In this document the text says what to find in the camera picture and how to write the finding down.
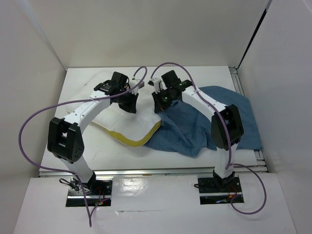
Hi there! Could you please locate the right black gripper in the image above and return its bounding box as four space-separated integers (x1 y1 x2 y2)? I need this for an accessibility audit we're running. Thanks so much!
152 88 174 113

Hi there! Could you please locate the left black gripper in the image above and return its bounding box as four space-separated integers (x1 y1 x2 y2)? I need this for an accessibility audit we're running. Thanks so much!
115 88 138 113

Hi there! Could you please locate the white pillow with yellow edge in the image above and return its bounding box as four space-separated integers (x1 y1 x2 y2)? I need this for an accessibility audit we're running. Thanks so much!
66 72 161 147

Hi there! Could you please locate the blue pillowcase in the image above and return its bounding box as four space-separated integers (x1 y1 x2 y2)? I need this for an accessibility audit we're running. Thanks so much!
145 86 263 157

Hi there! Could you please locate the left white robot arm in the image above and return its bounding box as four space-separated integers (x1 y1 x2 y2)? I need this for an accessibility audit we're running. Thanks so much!
47 72 144 195

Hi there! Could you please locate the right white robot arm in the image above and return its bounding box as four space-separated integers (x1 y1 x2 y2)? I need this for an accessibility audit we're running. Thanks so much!
148 70 244 192

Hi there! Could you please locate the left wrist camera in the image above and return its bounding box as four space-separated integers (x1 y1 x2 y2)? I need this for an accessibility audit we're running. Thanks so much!
129 78 144 95

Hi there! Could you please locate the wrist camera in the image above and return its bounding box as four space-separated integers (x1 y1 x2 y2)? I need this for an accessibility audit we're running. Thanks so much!
129 78 144 95
148 78 162 94

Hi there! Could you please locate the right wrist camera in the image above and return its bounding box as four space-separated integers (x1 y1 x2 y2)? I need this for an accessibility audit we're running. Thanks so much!
148 78 162 94

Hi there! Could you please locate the right aluminium rail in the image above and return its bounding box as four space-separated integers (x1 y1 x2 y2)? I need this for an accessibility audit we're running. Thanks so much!
229 67 245 96

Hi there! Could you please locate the aluminium rail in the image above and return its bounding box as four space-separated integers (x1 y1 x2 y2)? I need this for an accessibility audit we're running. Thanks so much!
229 67 245 96
39 166 268 177

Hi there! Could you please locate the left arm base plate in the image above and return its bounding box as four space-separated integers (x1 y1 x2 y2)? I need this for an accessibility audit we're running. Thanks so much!
63 178 113 207

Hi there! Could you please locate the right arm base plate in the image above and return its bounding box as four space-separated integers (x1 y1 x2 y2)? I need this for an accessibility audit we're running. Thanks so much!
194 177 244 205

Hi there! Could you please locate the front aluminium rail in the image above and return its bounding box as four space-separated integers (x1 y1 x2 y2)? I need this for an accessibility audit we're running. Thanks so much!
39 166 268 177

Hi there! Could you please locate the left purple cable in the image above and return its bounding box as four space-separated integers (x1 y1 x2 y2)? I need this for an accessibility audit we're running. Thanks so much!
19 66 148 227

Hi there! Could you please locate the black corner post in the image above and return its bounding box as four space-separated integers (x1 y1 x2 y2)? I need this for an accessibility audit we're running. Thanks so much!
236 0 272 70

